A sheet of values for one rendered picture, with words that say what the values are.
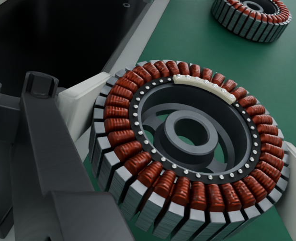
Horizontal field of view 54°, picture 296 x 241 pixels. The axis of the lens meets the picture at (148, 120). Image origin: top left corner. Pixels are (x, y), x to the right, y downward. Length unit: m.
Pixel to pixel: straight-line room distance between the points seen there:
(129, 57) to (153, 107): 0.15
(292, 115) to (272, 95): 0.03
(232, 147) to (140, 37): 0.22
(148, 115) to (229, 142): 0.05
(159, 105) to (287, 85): 0.24
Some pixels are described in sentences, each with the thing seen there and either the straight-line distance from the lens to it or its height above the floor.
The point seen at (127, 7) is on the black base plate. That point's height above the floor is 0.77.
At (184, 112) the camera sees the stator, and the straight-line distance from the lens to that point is 0.18.
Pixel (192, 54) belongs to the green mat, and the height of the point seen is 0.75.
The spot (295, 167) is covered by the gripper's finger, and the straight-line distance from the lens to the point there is 0.17.
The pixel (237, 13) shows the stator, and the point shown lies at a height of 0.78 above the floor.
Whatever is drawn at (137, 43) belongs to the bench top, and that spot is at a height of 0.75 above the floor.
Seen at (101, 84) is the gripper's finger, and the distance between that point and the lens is 0.16.
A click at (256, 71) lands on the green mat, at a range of 0.39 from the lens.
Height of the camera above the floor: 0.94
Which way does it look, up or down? 47 degrees down
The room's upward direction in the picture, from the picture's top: 21 degrees clockwise
